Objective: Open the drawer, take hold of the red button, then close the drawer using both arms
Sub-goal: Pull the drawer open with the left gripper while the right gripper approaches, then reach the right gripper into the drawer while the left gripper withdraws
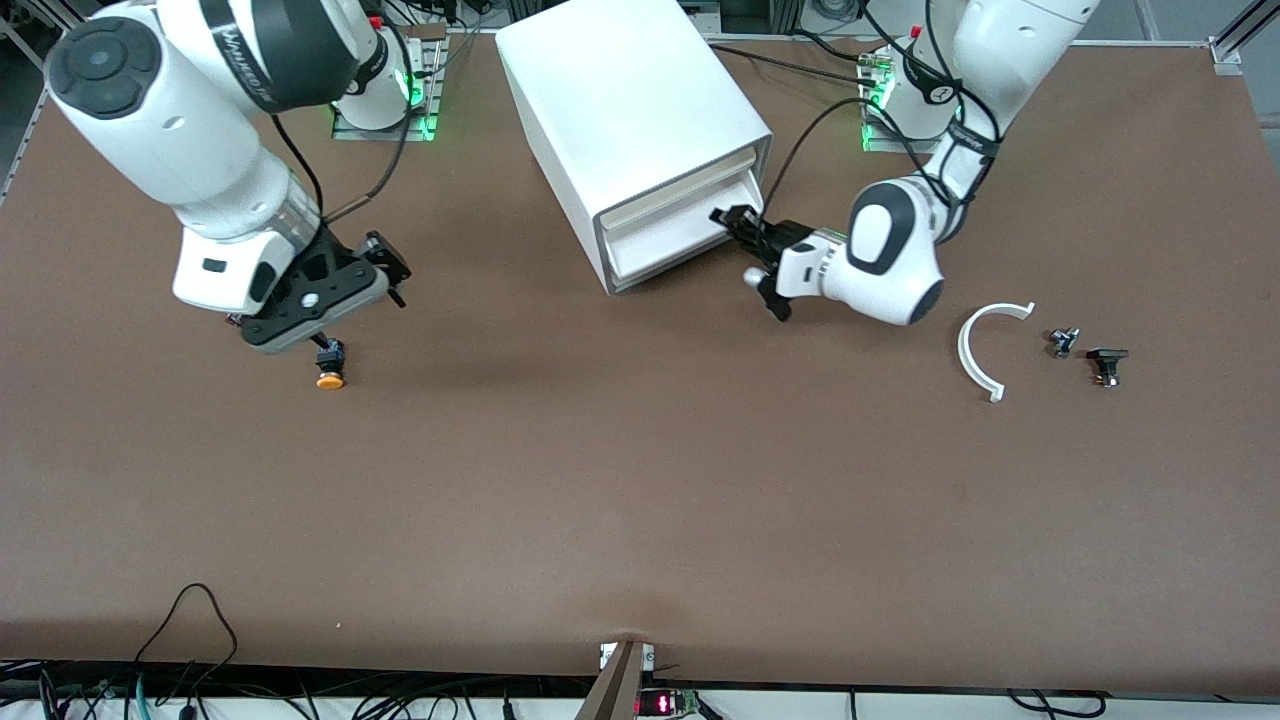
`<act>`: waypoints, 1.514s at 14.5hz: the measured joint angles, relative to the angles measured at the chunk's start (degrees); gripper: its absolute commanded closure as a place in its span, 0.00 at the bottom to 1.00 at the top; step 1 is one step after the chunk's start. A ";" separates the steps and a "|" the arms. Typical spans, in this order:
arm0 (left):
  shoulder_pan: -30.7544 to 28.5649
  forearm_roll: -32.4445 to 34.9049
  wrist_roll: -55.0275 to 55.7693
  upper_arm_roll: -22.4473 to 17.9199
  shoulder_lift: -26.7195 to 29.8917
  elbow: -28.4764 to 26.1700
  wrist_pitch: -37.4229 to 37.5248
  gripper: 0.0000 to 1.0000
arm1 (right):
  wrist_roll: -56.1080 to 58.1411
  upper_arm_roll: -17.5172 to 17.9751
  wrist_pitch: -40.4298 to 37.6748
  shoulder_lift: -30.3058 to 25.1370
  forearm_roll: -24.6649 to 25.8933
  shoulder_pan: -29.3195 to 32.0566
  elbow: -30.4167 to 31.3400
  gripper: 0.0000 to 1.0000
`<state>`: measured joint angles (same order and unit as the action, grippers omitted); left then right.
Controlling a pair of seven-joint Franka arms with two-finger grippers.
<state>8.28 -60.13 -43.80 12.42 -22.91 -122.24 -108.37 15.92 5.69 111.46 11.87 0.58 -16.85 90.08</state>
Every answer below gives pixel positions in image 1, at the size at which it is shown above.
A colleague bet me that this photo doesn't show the white drawer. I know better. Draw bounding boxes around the white drawer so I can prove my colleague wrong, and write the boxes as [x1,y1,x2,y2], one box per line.
[605,172,766,287]
[597,145,771,241]

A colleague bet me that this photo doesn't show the white drawer cabinet housing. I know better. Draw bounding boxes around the white drawer cabinet housing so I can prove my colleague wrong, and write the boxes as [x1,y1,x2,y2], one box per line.
[495,0,774,297]

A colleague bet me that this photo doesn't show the black knob with bolt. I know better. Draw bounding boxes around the black knob with bolt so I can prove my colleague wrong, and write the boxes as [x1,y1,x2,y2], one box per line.
[1086,347,1130,389]

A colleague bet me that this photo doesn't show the black box with red display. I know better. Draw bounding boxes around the black box with red display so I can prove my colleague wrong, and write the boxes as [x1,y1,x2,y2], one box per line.
[638,688,701,718]

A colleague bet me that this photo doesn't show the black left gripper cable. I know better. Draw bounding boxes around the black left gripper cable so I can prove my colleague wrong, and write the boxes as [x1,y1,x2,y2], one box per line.
[762,97,946,217]

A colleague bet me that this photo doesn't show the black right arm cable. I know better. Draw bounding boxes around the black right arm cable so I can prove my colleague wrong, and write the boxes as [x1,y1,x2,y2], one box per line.
[270,25,416,226]

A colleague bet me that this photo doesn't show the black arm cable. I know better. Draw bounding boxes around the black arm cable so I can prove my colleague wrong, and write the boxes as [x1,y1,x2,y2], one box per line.
[860,0,1003,201]
[270,25,416,226]

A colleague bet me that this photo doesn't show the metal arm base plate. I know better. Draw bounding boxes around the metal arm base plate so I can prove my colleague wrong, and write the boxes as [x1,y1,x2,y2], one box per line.
[332,22,447,142]
[858,45,963,154]

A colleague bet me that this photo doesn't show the black cable behind cabinet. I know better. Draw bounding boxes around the black cable behind cabinet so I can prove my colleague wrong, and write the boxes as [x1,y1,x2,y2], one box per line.
[700,40,881,79]

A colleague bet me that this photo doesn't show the white half-ring pipe clamp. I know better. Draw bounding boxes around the white half-ring pipe clamp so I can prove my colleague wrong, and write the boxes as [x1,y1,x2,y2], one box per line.
[958,301,1037,403]

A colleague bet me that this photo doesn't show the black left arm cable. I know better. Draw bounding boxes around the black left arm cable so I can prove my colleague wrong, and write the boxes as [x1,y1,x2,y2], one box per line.
[860,0,1003,201]

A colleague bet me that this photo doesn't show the black looped cable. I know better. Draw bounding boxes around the black looped cable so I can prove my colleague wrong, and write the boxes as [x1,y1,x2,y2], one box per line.
[133,583,239,701]

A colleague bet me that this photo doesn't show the aluminium frame profile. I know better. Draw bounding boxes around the aluminium frame profile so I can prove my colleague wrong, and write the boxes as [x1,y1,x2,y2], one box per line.
[0,0,86,71]
[1208,0,1280,77]

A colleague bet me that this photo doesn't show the brown table edge bracket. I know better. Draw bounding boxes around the brown table edge bracket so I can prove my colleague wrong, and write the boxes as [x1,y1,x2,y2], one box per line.
[575,640,656,720]

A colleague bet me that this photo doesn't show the black floor cable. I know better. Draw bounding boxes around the black floor cable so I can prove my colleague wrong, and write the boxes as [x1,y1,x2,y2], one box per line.
[1005,688,1113,720]

